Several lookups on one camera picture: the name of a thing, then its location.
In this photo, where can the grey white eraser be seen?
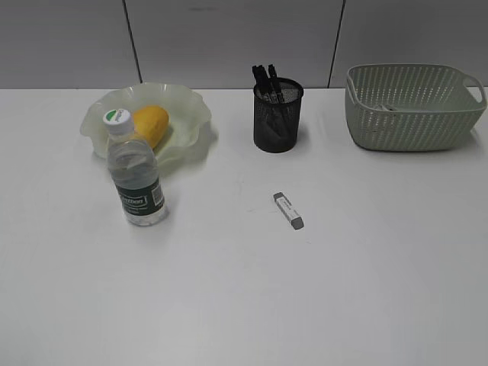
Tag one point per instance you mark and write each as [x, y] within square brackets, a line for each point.
[288, 210]

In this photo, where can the yellow mango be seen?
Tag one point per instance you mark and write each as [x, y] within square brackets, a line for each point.
[151, 123]

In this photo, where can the pale green wavy plate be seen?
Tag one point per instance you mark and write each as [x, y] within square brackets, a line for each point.
[186, 108]

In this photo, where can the light green woven basket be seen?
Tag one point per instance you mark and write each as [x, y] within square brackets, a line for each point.
[442, 105]

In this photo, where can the black mesh pen holder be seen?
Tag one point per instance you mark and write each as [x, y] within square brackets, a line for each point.
[275, 126]

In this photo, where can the black marker pen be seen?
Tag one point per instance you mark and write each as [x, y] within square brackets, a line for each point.
[275, 83]
[263, 84]

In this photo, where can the clear water bottle green label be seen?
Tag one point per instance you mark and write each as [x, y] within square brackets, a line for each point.
[133, 168]

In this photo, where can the white waste paper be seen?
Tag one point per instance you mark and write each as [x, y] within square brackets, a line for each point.
[387, 107]

